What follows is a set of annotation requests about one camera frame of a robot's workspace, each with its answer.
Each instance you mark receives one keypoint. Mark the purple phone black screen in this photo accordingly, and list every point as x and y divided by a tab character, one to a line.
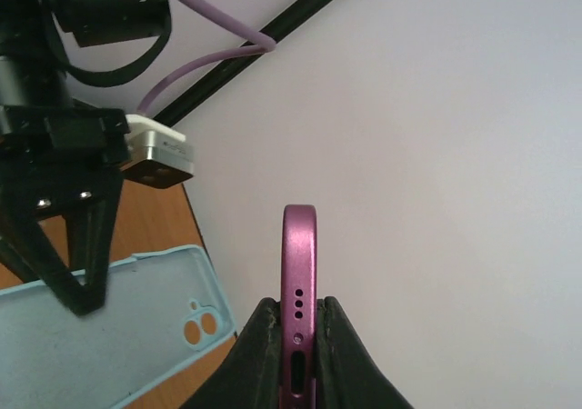
298	305

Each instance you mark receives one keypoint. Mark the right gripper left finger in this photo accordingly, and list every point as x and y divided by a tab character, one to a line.
250	375

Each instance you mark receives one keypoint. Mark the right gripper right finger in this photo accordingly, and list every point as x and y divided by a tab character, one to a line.
346	375

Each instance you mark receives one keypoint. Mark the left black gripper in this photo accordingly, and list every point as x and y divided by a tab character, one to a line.
62	160

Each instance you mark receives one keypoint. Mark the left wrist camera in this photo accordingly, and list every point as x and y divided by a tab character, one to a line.
160	156

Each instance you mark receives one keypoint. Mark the light blue phone case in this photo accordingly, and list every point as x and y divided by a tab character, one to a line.
163	311

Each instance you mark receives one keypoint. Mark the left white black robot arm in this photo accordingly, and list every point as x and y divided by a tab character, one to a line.
34	63

